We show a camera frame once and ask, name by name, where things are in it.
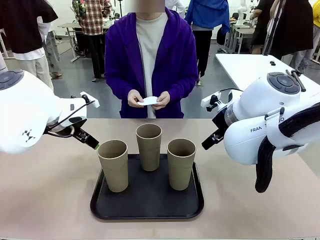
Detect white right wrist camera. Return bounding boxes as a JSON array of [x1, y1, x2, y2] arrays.
[[201, 91, 222, 112]]

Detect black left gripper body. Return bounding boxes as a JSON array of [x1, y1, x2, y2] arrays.
[[45, 116, 87, 139]]

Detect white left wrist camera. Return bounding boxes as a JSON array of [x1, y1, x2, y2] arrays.
[[79, 91, 100, 109]]

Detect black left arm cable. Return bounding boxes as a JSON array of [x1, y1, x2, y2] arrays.
[[44, 99, 96, 137]]

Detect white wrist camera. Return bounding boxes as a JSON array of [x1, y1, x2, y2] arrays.
[[201, 91, 222, 112], [79, 91, 100, 109]]

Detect person in plaid shirt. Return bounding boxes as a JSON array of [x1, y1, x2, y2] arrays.
[[72, 0, 113, 83]]

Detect person in purple hoodie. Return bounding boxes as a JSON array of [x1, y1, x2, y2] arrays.
[[104, 6, 200, 120]]

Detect person in yellow top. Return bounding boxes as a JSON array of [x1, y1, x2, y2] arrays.
[[312, 0, 320, 28]]

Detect tall beige cup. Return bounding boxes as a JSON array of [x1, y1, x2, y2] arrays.
[[96, 139, 130, 193], [135, 123, 163, 172], [166, 138, 197, 191]]

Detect white scalloped paper coaster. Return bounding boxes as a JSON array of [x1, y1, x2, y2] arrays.
[[136, 96, 161, 107]]

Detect person black tee white trousers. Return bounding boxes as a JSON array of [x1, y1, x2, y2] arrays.
[[0, 0, 60, 91]]

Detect person in grey trousers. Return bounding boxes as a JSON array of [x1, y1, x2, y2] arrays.
[[37, 14, 63, 80]]

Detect black plastic tray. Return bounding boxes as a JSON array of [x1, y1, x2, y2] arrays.
[[89, 153, 205, 221]]

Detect person in black shirt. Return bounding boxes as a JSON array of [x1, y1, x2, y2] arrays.
[[249, 0, 270, 55]]

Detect black folded tripod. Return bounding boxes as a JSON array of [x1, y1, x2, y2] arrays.
[[285, 69, 306, 93]]

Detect person's right forearm purple sleeve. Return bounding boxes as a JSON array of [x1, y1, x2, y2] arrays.
[[104, 72, 135, 101]]

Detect person in blue jacket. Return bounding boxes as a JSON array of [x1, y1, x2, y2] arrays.
[[184, 0, 231, 86]]

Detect grey background desk row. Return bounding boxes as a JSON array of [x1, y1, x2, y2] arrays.
[[223, 21, 258, 55]]

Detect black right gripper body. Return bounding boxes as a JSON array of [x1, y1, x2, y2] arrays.
[[211, 109, 230, 134]]

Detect white cylindrical appliance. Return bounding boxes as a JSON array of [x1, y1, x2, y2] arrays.
[[0, 53, 8, 74]]

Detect person's left hand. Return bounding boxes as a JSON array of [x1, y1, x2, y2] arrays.
[[152, 91, 171, 110]]

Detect black slanted stand pole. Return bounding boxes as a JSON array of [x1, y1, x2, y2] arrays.
[[262, 0, 286, 56]]

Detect white side table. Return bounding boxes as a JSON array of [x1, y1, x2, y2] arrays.
[[215, 53, 320, 101]]

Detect person's right hand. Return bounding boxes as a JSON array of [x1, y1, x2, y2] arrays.
[[127, 89, 146, 109]]

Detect person's left forearm purple sleeve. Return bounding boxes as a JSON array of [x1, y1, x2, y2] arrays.
[[166, 73, 199, 103]]

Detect black hanging bag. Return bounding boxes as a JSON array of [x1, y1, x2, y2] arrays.
[[216, 26, 227, 46]]

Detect person in black coat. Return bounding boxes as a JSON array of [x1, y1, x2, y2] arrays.
[[271, 0, 315, 75]]

